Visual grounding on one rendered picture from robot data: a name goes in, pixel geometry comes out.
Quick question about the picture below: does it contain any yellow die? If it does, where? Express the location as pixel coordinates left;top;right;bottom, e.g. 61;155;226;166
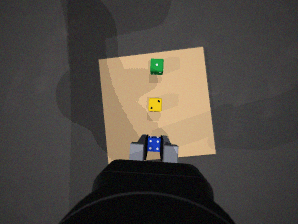
148;98;162;112

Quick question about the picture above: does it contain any tan square mat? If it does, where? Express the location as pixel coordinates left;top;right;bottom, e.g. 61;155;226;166
99;47;216;164

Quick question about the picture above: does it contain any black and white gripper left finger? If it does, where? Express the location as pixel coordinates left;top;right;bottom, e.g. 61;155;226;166
129;134;148;161

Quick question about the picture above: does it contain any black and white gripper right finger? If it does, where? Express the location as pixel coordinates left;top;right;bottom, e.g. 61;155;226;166
160;135;178;163

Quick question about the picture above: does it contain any blue die with white pips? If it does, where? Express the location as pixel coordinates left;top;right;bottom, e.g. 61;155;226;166
147;136;161;152

